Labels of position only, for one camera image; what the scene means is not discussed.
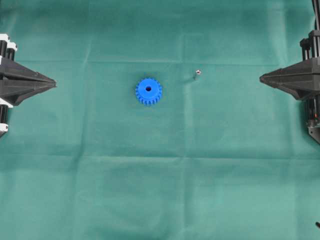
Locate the blue plastic gear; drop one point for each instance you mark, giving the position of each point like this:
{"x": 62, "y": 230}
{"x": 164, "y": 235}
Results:
{"x": 148, "y": 91}

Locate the green cloth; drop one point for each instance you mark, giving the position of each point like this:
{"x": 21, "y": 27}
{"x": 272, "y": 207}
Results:
{"x": 223, "y": 157}

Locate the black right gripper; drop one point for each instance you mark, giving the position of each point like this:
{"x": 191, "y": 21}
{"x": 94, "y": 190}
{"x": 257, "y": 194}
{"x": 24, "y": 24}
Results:
{"x": 285, "y": 79}

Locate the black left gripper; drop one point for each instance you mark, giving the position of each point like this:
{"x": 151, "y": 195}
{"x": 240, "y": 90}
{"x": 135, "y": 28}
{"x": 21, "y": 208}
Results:
{"x": 24, "y": 82}

